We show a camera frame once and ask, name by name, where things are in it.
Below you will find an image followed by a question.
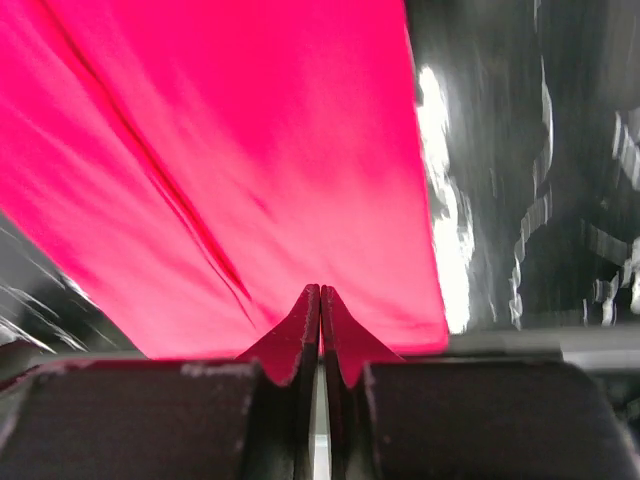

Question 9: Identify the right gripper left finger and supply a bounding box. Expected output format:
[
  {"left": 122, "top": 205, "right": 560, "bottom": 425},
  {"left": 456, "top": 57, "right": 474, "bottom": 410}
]
[{"left": 239, "top": 284, "right": 320, "bottom": 479}]

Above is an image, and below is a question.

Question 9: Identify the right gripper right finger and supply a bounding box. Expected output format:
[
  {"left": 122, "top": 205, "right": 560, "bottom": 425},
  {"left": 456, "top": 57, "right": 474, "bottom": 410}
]
[{"left": 320, "top": 286, "right": 403, "bottom": 479}]

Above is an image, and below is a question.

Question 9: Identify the magenta t shirt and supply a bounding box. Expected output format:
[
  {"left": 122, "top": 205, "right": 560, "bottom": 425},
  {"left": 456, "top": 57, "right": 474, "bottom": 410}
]
[{"left": 1, "top": 1, "right": 448, "bottom": 358}]

